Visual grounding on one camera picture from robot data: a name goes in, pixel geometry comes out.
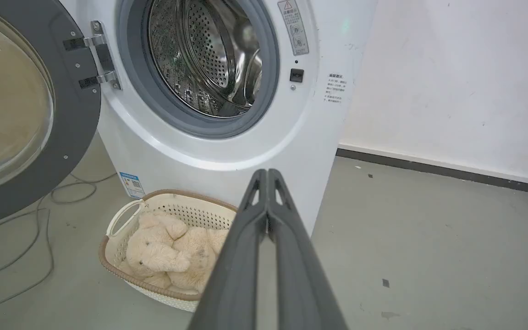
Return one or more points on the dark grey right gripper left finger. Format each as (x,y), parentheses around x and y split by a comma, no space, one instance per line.
(234,270)

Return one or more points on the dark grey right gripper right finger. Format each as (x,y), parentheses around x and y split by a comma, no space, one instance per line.
(303,275)

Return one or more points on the white front-load washing machine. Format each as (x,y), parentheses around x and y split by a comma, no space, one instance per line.
(227,91)

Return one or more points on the grey round washing machine door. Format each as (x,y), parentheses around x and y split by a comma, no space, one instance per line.
(21,105)

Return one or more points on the beige plush teddy bear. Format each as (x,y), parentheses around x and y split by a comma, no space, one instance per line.
(172,252)

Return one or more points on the cream plastic laundry basket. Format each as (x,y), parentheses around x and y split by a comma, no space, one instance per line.
(122,238)

